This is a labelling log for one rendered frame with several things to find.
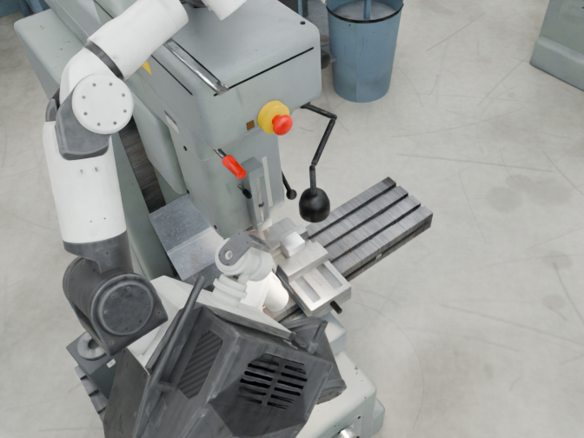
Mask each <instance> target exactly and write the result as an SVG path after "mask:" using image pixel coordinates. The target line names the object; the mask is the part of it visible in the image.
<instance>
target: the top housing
mask: <svg viewBox="0 0 584 438"><path fill-rule="evenodd" d="M136 1H137V0H93V3H94V5H95V8H96V12H97V15H98V17H99V20H100V23H101V25H102V27H103V26H104V25H105V24H106V23H107V22H109V21H111V20H112V19H114V18H116V17H118V16H120V15H121V14H123V13H124V11H126V9H128V8H129V7H130V6H131V5H132V4H134V3H135V2H136ZM182 6H183V8H184V9H185V11H186V13H187V16H188V19H189V20H188V22H187V23H186V24H185V25H184V26H183V27H182V28H181V29H179V31H177V33H175V34H174V35H173V36H172V37H171V38H172V39H174V40H175V41H176V42H177V43H178V44H179V45H181V46H182V47H183V48H184V49H185V50H186V51H188V53H190V55H191V56H193V57H194V58H195V59H196V60H197V61H198V62H199V63H201V64H202V65H203V66H204V67H205V68H206V69H208V70H209V71H210V72H211V73H212V74H213V75H215V76H216V77H217V78H218V79H219V80H220V81H222V82H223V83H224V84H225V85H226V86H227V87H229V91H228V92H226V93H224V94H222V95H220V96H218V95H217V94H216V93H215V92H214V91H213V90H212V89H211V88H210V87H209V86H208V85H207V84H206V83H205V82H204V81H203V80H201V79H200V78H199V77H198V76H197V75H196V74H195V73H194V72H192V71H191V70H190V69H189V68H188V67H187V66H186V65H185V64H183V63H182V62H181V61H180V60H179V59H178V58H177V57H176V56H174V55H173V54H172V53H171V52H170V51H169V50H168V49H167V48H165V47H164V46H163V45H161V46H160V47H159V48H158V49H157V50H156V51H154V52H153V53H152V55H151V56H150V57H149V58H148V60H147V61H146V62H145V64H144V65H143V66H142V67H141V68H139V69H138V70H137V71H136V73H137V75H139V76H140V77H141V78H142V79H143V80H144V82H146V84H148V85H149V86H150V88H151V89H153V90H154V91H155V93H157V95H158V96H159V97H160V98H161V99H162V100H163V101H164V102H165V103H166V104H167V105H168V106H169V107H170V108H171V109H172V110H173V111H174V112H175V113H176V114H177V115H178V116H179V117H180V118H181V119H182V120H183V121H184V122H185V124H186V125H187V126H188V127H189V128H190V129H191V130H192V131H193V132H194V133H195V134H196V135H197V136H198V137H199V138H200V139H201V140H202V141H203V142H204V143H205V144H206V145H207V146H208V147H209V148H211V149H220V148H222V147H223V146H225V145H227V144H229V143H232V142H234V141H235V140H237V139H239V138H241V137H243V136H246V135H247V134H248V133H250V132H252V131H254V130H256V129H259V128H261V127H260V126H259V125H258V122H257V119H258V115H259V113H260V111H261V109H262V108H263V107H264V106H265V105H266V104H267V103H269V102H272V101H280V102H282V103H283V104H284V105H285V106H287V107H288V109H289V112H291V111H293V110H295V109H297V108H299V107H301V106H303V105H304V104H306V103H309V102H311V101H313V100H315V99H316V98H317V97H318V96H319V95H320V94H321V90H322V77H321V49H320V33H319V30H318V29H317V27H316V26H315V25H313V24H312V23H311V22H309V21H308V20H306V19H305V18H303V17H301V16H300V15H298V14H297V13H295V12H294V11H292V10H291V9H290V8H288V7H287V6H285V5H284V4H282V3H280V2H279V1H277V0H247V1H246V2H245V3H244V4H242V5H241V6H240V7H239V8H238V9H236V10H235V12H234V13H231V14H230V15H229V16H228V17H227V18H224V19H223V20H220V19H219V18H218V17H217V15H216V14H215V12H214V11H213V10H209V9H208V7H207V8H193V5H190V4H189V3H185V4H182ZM252 120H254V123H255V127H254V128H253V129H250V130H247V125H246V123H249V122H251V121H252Z"/></svg>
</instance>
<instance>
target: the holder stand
mask: <svg viewBox="0 0 584 438"><path fill-rule="evenodd" d="M66 349H67V350H68V351H69V353H70V354H71V356H72V357H73V358H74V360H75V361H76V363H77V364H78V365H79V366H80V368H81V369H82V370H83V372H84V373H85V374H86V375H87V376H88V378H89V379H90V380H91V381H92V382H93V384H94V385H95V386H96V387H97V388H98V390H99V391H100V392H101V393H102V394H103V395H104V397H105V398H106V399H107V400H109V398H110V392H111V389H112V386H113V382H114V380H115V376H116V371H117V367H118V363H119V361H120V357H121V353H122V351H120V352H119V353H117V354H116V355H114V356H112V357H109V356H108V355H107V354H106V352H105V351H104V350H103V349H102V348H101V347H100V346H99V345H98V344H97V342H96V341H95V340H94V339H93V338H92V337H91V336H90V335H89V333H88V332H87V331H85V332H84V333H83V334H81V335H80V336H79V337H77V338H76V339H75V340H74V341H73V342H72V343H70V344H69V345H68V346H66Z"/></svg>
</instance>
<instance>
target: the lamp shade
mask: <svg viewBox="0 0 584 438"><path fill-rule="evenodd" d="M298 206H299V214H300V217H301V218H302V219H303V220H304V221H306V222H322V221H324V220H325V219H327V218H328V216H329V214H330V200H329V198H328V196H327V194H326V192H325V191H324V190H323V189H321V188H317V187H316V194H314V195H312V194H311V193H310V188H308V189H305V190H304V191H303V192H302V194H301V197H300V199H299V202H298Z"/></svg>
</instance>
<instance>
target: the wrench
mask: <svg viewBox="0 0 584 438"><path fill-rule="evenodd" d="M163 46H164V47H165V48H167V49H168V50H169V51H170V52H171V53H172V54H173V55H174V56H176V57H177V58H178V59H179V60H180V61H181V62H182V63H183V64H185V65H186V66H187V67H188V68H189V69H190V70H191V71H192V72H194V73H195V74H196V75H197V76H198V77H199V78H200V79H201V80H203V81H204V82H205V83H206V84H207V85H208V86H209V87H210V88H211V89H212V90H213V91H214V92H215V93H216V94H217V95H218V96H220V95H222V94H224V93H226V92H228V91H229V87H227V86H226V85H225V84H224V83H223V82H222V81H220V80H219V79H218V78H217V77H216V76H215V75H213V74H212V73H211V72H210V71H209V70H208V69H206V68H205V67H204V66H203V65H202V64H201V63H199V62H198V61H197V60H196V59H195V58H194V57H193V56H191V55H190V53H189V52H188V51H186V50H185V49H184V48H183V47H182V46H181V45H179V44H178V43H177V42H176V41H175V40H174V39H172V38H170V39H168V40H167V41H166V42H165V43H164V44H163Z"/></svg>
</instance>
